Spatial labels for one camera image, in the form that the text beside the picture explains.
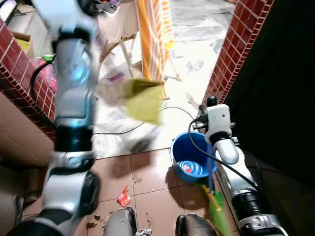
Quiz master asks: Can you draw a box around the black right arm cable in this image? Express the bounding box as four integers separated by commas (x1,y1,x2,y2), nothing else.
188,117,258,189

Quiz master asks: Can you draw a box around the crumpled white paper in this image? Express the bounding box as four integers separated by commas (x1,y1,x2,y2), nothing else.
135,227,154,236

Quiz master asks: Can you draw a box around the grey right robot foot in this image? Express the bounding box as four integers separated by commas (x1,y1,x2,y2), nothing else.
175,213,218,236

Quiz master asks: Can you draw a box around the grey robot foot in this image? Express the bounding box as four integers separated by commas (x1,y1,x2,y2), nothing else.
102,207,138,236
175,213,218,236

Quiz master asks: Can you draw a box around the cardboard box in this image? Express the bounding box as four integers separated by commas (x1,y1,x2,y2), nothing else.
7,4,52,58

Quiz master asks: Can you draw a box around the green plastic cleaning tool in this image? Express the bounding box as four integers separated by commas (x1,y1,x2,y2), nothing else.
198,142,230,236

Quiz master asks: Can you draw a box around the purple wrapper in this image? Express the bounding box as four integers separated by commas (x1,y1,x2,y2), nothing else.
108,72,125,82

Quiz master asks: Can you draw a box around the white plastic high chair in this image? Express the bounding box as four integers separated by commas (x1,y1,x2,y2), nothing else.
96,0,144,78

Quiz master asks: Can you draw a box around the black floor cable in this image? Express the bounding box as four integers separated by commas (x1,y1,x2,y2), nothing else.
93,105,198,136

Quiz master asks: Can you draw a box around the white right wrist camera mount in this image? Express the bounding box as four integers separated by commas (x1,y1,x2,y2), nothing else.
205,104,233,138

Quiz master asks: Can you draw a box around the red snack wrapper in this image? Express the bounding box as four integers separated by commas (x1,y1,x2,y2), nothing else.
117,186,131,207

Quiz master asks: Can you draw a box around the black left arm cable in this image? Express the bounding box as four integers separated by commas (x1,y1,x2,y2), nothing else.
29,58,56,124

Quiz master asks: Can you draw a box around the orange striped towel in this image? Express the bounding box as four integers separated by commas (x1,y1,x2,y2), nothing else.
135,0,175,100

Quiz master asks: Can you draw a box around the blue plastic bucket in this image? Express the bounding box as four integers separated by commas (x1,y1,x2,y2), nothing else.
170,131,218,184

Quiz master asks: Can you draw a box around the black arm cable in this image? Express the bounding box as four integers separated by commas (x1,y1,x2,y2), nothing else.
188,117,258,189
29,58,56,124

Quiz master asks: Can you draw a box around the grey left robot foot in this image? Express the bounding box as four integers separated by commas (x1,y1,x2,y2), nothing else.
102,207,138,236

